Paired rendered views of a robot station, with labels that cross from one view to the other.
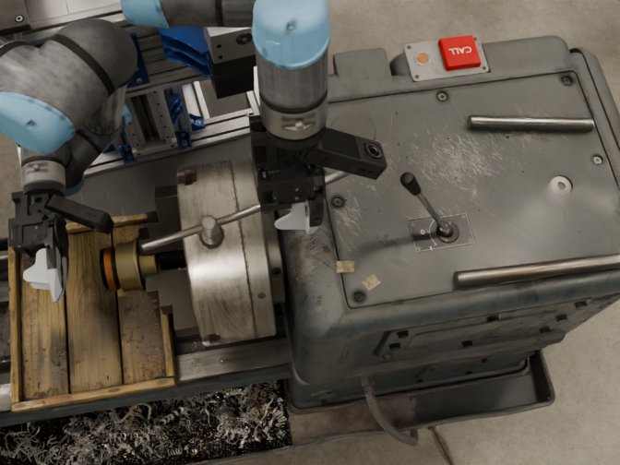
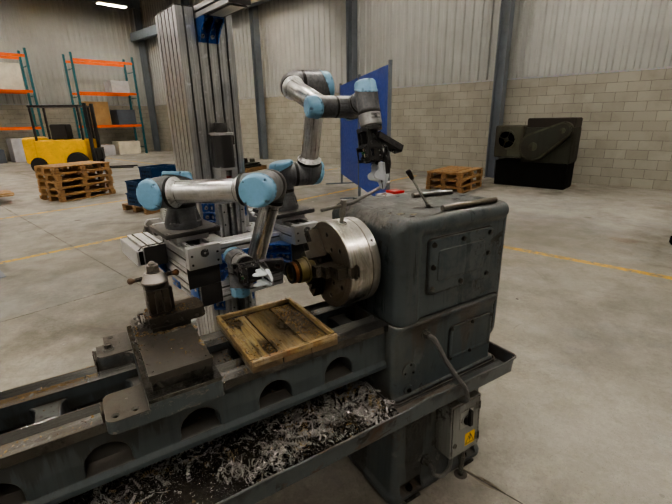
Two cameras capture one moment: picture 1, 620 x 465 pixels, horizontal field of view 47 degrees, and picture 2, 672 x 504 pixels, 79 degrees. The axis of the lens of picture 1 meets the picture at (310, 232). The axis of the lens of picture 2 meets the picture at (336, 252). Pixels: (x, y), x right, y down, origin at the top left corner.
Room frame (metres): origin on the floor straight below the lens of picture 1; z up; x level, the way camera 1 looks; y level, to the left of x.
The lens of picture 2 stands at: (-0.93, 0.56, 1.58)
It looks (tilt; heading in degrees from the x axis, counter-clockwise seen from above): 18 degrees down; 344
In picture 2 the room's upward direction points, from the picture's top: 1 degrees counter-clockwise
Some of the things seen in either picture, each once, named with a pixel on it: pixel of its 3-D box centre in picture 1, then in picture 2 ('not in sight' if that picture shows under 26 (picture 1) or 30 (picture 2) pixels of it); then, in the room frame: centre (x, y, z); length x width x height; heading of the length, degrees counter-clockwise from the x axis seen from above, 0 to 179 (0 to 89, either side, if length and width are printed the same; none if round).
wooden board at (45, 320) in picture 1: (90, 307); (274, 329); (0.35, 0.41, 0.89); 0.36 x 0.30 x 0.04; 15
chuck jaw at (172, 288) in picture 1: (183, 306); (334, 271); (0.31, 0.20, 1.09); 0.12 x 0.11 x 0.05; 15
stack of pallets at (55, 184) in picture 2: not in sight; (76, 180); (9.53, 3.48, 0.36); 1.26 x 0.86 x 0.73; 133
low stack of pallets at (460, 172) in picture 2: not in sight; (454, 178); (7.22, -4.68, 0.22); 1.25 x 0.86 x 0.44; 124
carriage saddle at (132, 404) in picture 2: not in sight; (152, 362); (0.25, 0.79, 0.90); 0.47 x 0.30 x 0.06; 15
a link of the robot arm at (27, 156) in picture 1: (42, 145); (236, 259); (0.60, 0.51, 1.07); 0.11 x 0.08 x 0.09; 15
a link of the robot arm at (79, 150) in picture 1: (65, 163); (241, 281); (0.61, 0.50, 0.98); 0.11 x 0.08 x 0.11; 150
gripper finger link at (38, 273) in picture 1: (41, 275); (261, 274); (0.34, 0.44, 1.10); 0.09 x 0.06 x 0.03; 15
